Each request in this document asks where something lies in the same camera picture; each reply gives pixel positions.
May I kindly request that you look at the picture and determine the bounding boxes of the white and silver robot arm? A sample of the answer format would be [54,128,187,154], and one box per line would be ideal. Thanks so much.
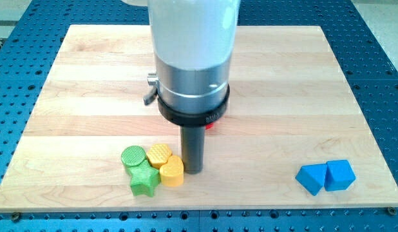
[147,0,240,127]

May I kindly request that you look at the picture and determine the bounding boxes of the wooden board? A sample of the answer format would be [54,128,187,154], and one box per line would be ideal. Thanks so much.
[0,24,398,213]

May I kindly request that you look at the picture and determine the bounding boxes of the red block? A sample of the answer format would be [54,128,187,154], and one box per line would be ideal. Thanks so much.
[205,122,214,130]

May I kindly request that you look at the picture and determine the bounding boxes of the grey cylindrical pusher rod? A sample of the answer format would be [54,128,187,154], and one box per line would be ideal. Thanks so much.
[180,126,205,174]

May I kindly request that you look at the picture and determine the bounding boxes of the yellow hexagon block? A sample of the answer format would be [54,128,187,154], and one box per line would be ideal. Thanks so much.
[146,144,173,169]

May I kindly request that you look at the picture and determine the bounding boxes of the yellow heart block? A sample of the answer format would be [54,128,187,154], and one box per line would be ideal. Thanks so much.
[159,155,184,187]

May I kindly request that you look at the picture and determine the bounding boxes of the green cylinder block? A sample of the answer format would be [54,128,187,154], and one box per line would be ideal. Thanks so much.
[121,146,146,175]

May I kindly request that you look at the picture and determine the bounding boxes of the green star block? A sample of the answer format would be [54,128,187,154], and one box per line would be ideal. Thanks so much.
[126,160,160,197]

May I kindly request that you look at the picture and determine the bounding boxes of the blue triangular block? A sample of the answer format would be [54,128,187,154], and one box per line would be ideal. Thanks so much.
[295,164,327,196]

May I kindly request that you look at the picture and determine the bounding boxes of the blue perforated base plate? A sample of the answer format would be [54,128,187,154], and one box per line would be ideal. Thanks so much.
[0,1,398,231]

